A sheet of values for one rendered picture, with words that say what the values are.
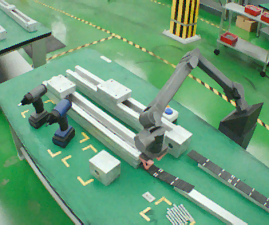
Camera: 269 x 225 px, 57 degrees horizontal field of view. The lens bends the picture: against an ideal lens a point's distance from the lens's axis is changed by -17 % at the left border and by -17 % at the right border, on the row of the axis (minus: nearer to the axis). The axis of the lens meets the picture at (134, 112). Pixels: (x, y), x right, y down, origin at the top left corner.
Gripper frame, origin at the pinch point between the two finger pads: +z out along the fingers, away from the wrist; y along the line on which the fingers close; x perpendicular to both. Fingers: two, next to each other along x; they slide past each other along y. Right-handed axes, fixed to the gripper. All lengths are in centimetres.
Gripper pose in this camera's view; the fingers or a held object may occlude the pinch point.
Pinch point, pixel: (152, 163)
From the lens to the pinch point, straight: 128.5
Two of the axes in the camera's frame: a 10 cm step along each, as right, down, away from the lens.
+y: -6.9, 4.2, -5.9
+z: -0.6, 7.8, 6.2
